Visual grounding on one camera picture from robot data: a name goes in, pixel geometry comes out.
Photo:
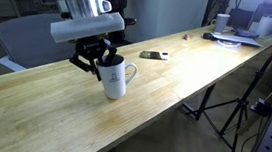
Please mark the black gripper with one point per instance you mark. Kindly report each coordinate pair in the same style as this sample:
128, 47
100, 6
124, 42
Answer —
91, 50

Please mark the white ceramic mug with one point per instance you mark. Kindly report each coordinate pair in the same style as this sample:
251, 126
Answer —
115, 84

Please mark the smartphone with white case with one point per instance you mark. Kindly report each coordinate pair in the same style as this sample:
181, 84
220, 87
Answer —
154, 55

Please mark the grey office chair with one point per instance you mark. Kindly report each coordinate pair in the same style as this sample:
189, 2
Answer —
22, 38

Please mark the small orange object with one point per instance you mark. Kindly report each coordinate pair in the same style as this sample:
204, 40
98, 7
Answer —
188, 37

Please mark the black computer mouse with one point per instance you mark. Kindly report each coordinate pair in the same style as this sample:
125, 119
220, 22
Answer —
208, 36

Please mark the white cup far end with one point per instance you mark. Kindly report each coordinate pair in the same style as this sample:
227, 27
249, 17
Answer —
221, 24

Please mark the white round disc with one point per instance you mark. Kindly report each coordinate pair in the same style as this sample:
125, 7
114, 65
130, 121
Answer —
228, 45

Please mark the black chair back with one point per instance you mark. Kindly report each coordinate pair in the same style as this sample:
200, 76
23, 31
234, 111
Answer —
240, 18

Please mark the blue crumpled item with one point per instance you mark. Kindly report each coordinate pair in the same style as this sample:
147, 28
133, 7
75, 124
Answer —
245, 33

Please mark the black clamp block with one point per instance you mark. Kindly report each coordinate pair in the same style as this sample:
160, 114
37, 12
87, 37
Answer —
262, 106

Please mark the black pedestal column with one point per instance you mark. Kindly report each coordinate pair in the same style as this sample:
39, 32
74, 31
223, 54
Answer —
117, 37

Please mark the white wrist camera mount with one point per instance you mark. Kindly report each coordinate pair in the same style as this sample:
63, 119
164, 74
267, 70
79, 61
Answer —
87, 26

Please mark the black camera tripod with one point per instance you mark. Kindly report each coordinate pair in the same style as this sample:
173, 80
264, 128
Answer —
260, 73

